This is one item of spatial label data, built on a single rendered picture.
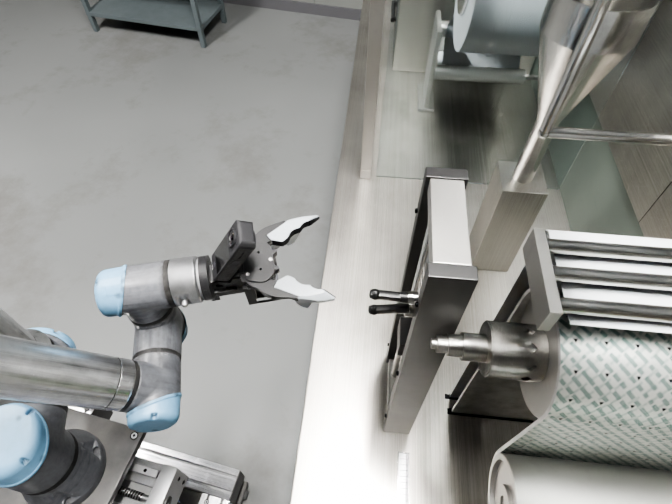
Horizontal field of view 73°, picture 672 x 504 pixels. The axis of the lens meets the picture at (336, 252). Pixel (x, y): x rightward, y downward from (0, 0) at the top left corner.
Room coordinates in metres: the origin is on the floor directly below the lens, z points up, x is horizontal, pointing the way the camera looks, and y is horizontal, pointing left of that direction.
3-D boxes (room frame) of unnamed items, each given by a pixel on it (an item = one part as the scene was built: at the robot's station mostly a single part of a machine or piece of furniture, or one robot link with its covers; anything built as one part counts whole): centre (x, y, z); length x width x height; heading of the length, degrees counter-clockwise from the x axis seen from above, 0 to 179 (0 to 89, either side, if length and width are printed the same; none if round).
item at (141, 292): (0.38, 0.31, 1.21); 0.11 x 0.08 x 0.09; 101
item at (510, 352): (0.22, -0.20, 1.33); 0.06 x 0.06 x 0.06; 84
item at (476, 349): (0.23, -0.14, 1.33); 0.06 x 0.03 x 0.03; 84
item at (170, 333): (0.36, 0.30, 1.12); 0.11 x 0.08 x 0.11; 11
